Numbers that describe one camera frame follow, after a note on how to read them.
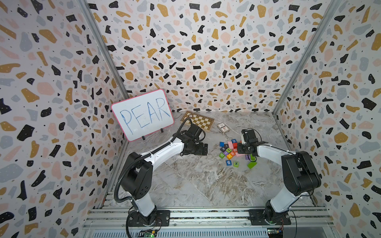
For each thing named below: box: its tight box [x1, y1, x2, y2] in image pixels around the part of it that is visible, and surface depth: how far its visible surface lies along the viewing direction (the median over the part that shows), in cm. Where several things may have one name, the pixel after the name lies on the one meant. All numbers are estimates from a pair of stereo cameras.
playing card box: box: [216, 122, 231, 134], surface depth 114 cm
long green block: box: [247, 161, 258, 170], surface depth 96 cm
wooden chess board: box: [180, 110, 215, 133], surface depth 115 cm
